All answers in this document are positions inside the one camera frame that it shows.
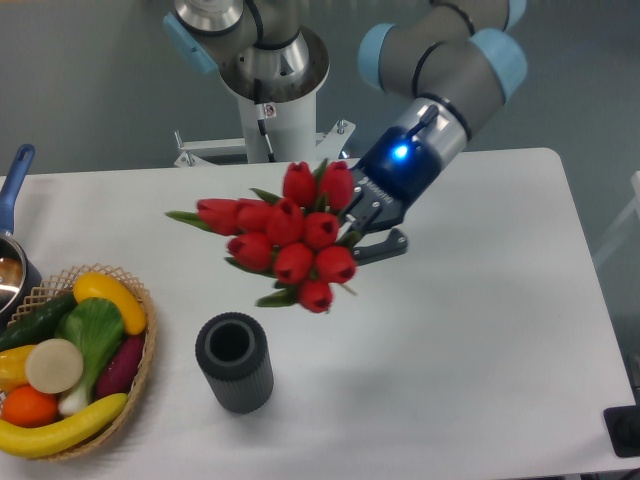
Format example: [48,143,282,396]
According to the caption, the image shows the green bok choy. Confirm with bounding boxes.
[55,298,124,417]

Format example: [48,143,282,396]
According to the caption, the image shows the orange fruit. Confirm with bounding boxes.
[1,385,58,428]

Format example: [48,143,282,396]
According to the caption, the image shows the blue handled saucepan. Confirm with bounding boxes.
[1,144,41,331]

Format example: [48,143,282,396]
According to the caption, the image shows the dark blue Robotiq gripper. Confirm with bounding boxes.
[346,126,443,265]

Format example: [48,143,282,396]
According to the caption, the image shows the yellow squash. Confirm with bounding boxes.
[72,271,147,336]

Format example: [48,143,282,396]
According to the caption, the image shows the black device at table edge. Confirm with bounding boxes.
[603,405,639,458]

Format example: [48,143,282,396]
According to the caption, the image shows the long yellow banana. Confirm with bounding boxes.
[1,393,128,459]

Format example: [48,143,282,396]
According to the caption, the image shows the red tulip bouquet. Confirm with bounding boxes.
[166,160,361,313]

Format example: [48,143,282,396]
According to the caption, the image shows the dark grey ribbed vase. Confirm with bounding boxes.
[195,312,274,414]

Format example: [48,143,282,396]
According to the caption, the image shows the beige round slice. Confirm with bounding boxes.
[25,338,84,394]

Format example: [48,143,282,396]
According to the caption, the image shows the woven wicker basket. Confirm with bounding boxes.
[1,264,157,460]

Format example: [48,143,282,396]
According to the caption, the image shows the purple sweet potato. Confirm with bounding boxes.
[94,336,144,399]

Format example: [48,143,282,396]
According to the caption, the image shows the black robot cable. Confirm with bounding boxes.
[252,79,277,163]

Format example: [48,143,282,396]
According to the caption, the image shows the yellow pepper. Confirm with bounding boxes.
[0,345,35,392]

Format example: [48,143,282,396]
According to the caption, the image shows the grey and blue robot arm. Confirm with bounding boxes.
[163,1,527,265]

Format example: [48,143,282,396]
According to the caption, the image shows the dark green cucumber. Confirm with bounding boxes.
[1,292,77,351]

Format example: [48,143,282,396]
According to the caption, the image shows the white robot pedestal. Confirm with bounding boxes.
[174,27,356,167]

